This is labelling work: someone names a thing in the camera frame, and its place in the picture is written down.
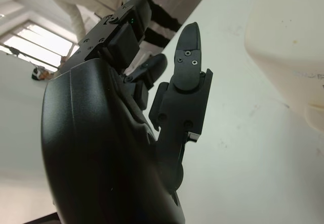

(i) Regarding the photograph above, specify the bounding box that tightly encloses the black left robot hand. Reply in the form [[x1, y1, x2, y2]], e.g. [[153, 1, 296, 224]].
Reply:
[[41, 0, 214, 224]]

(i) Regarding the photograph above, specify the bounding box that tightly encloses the cream white toaster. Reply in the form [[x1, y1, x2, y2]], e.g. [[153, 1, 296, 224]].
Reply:
[[244, 0, 324, 131]]

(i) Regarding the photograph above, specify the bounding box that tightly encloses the bright window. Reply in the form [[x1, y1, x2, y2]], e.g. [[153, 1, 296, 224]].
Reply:
[[0, 13, 79, 71]]

